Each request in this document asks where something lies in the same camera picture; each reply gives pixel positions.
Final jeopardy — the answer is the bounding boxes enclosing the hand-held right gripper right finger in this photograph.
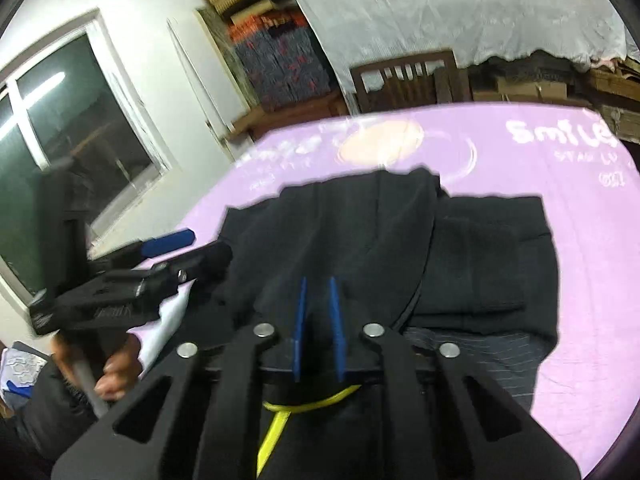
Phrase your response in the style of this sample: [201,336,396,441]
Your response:
[327,276,583,480]

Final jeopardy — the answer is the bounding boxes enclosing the pink printed blanket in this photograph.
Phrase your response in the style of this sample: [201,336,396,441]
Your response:
[135,102,640,480]

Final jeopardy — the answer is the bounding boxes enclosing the white leaning boards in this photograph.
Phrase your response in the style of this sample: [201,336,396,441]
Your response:
[166,17,252,139]

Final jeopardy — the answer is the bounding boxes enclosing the brown wooden shelf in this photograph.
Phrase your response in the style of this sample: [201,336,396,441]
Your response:
[192,0,352,142]

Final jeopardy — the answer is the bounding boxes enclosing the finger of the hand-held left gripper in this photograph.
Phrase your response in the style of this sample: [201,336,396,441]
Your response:
[150,241,234,293]
[139,228,197,259]

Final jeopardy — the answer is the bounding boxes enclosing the dark wooden chair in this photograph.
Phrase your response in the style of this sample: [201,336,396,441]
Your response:
[350,49,473,114]

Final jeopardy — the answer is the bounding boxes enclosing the white lace cloth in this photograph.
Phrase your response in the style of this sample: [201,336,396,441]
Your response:
[275,0,640,95]

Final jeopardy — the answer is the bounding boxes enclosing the stack of dark patterned boxes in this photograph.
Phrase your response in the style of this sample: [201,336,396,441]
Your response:
[227,10,334,109]

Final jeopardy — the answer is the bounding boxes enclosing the sliding glass window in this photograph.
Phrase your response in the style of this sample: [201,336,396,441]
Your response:
[0,7,182,307]

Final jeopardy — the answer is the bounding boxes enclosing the black jacket with yellow zipper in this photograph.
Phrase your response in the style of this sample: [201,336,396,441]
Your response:
[200,167,560,480]

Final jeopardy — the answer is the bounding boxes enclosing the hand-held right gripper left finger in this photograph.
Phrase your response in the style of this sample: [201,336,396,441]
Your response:
[50,276,308,480]

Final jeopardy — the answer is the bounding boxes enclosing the person's left forearm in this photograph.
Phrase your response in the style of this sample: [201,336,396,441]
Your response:
[15,357,98,467]

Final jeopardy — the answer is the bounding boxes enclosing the person's left hand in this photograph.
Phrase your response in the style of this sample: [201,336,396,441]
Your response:
[52,331,144,402]

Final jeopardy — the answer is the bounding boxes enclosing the wooden crates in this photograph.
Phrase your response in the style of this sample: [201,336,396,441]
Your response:
[470,52,640,147]

